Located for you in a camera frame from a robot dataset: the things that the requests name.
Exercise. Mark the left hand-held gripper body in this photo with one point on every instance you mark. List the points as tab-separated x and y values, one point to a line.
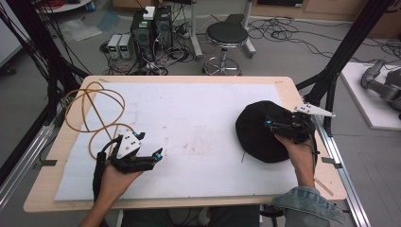
126	150

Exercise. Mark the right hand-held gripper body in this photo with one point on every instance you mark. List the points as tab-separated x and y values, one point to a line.
298	127

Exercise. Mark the black hat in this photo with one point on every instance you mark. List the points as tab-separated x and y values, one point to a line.
255	135

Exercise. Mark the person's right hand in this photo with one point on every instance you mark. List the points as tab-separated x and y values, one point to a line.
298	154

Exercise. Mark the person's left hand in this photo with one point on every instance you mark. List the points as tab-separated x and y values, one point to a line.
116	183

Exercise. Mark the white table mat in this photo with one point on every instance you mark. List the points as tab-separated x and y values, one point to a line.
195	126

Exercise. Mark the yellow rubber tube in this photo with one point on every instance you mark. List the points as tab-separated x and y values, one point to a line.
82	107

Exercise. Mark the thin wooden stick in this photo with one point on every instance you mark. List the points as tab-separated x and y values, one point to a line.
323	186

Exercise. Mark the white floor board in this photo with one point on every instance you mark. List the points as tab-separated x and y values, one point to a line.
367	97

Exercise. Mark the grey power supply unit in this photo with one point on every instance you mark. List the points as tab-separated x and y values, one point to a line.
125	46
114	45

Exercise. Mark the white metal stand leg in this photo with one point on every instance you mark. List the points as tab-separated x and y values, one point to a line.
249	31
195	30

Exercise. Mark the black computer tower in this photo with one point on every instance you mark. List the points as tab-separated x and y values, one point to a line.
142	33
164	26

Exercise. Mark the black round stool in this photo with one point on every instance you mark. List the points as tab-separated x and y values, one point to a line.
227	33

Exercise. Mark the clear plastic sheet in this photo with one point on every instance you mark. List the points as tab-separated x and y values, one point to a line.
82	29

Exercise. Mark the white box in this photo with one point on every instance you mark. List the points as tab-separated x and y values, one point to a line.
148	12

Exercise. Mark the blue tape roll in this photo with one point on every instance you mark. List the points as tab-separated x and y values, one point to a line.
90	6

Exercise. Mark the aluminium rail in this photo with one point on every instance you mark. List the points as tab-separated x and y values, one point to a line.
22	157
342	176

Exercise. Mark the black metal frame stand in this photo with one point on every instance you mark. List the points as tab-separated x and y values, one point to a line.
41	47
343	53

